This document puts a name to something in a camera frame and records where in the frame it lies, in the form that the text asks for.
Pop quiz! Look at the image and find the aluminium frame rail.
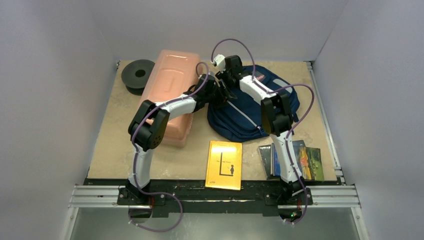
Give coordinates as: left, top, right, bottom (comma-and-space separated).
309, 185, 361, 208

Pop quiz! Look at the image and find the yellow book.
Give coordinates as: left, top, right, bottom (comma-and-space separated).
205, 140, 242, 191

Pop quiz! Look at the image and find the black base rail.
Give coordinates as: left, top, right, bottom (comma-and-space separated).
83, 178, 342, 220

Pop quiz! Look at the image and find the navy blue student backpack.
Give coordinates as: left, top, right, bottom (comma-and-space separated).
207, 65, 300, 143

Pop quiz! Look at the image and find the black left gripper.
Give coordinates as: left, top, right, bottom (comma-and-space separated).
204, 80, 236, 110

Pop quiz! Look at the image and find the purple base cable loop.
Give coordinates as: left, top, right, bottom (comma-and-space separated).
128, 192, 184, 233

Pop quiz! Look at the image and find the pink translucent storage box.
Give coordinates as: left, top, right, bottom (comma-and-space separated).
139, 49, 201, 147

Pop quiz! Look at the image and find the blue Animal Farm book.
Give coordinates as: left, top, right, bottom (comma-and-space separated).
270, 139, 325, 182

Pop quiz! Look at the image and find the black filament spool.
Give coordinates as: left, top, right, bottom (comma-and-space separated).
121, 59, 155, 96

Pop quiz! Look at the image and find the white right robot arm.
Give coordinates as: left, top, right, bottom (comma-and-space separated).
211, 54, 305, 204

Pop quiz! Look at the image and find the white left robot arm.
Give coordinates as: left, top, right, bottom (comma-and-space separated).
128, 74, 234, 205

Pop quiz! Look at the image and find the pink pen toy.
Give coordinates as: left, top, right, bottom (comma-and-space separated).
256, 75, 265, 81

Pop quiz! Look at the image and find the dark book under blue book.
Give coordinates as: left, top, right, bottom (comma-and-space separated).
258, 144, 274, 180

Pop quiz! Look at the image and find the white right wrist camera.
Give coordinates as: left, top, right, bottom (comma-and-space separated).
211, 54, 226, 72

